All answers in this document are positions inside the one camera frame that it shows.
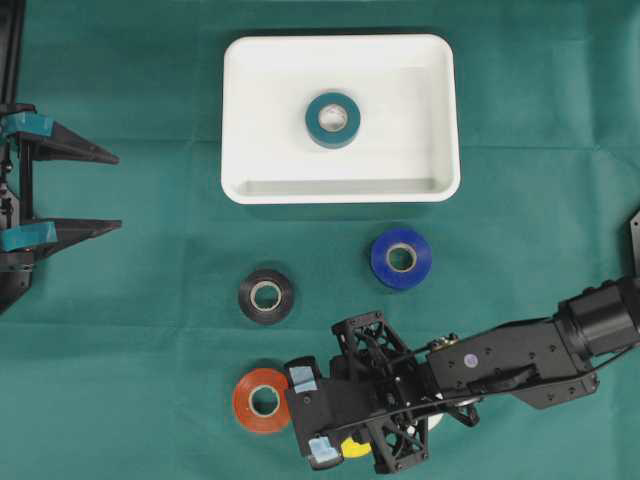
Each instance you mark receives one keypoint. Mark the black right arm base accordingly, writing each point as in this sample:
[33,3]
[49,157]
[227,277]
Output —
[629,244]

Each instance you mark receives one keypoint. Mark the green table cloth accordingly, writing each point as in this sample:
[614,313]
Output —
[120,361]

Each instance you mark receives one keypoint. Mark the white plastic tray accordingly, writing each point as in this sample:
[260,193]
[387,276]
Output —
[405,150]

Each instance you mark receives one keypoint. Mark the red tape roll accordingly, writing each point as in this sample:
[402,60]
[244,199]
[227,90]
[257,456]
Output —
[242,401]

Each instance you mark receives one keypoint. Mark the yellow tape roll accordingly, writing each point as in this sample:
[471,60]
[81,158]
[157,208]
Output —
[358,435]

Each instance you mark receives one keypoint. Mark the black tape roll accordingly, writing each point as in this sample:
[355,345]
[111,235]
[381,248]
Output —
[266,296]

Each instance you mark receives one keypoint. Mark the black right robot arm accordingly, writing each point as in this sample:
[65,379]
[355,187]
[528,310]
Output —
[543,362]

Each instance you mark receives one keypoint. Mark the blue tape roll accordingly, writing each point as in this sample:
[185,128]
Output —
[400,258]

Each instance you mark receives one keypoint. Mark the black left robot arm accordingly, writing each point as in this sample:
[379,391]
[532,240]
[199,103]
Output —
[12,22]

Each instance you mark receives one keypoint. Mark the white tape roll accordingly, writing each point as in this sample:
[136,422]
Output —
[429,423]

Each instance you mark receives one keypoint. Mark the teal tape roll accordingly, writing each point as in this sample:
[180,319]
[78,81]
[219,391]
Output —
[332,120]

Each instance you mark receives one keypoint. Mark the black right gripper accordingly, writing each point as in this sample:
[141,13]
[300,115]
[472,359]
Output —
[373,382]

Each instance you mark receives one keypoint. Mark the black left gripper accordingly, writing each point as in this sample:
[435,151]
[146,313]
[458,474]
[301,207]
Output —
[39,138]

